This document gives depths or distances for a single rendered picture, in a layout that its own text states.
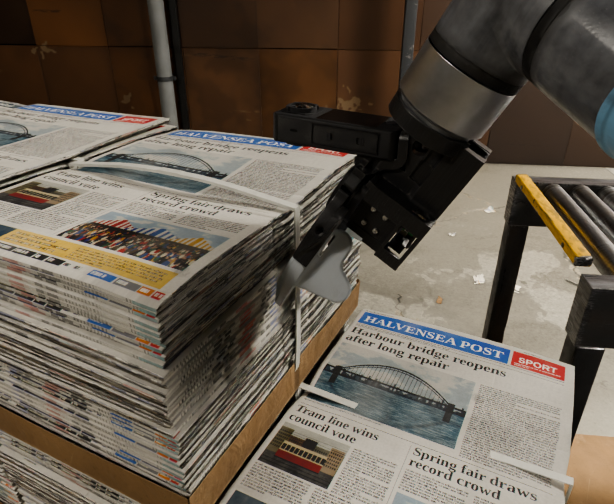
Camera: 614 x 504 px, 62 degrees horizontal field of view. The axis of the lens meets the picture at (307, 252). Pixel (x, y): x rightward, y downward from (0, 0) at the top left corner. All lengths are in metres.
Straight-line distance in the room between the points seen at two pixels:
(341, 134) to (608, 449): 1.58
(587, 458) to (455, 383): 1.20
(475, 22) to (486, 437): 0.40
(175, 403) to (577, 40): 0.34
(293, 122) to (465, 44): 0.15
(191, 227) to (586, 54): 0.30
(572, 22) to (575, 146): 4.02
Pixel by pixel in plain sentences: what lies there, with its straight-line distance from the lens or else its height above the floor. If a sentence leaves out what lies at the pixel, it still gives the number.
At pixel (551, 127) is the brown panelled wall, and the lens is 4.24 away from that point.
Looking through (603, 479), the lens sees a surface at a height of 0.00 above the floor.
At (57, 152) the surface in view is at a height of 1.07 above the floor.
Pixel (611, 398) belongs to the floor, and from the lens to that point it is 2.06.
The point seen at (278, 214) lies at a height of 1.06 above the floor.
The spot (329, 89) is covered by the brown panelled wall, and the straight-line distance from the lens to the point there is 3.98.
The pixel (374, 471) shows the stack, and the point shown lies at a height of 0.83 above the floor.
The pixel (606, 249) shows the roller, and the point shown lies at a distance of 1.11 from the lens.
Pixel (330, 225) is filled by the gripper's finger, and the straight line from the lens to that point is 0.41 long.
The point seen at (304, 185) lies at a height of 1.06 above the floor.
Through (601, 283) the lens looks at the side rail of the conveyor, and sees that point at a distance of 0.98.
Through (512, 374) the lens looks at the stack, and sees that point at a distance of 0.67.
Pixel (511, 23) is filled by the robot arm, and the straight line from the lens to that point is 0.35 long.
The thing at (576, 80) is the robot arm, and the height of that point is 1.20.
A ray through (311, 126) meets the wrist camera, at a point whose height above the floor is 1.14.
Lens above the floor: 1.24
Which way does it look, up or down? 28 degrees down
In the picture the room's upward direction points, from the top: straight up
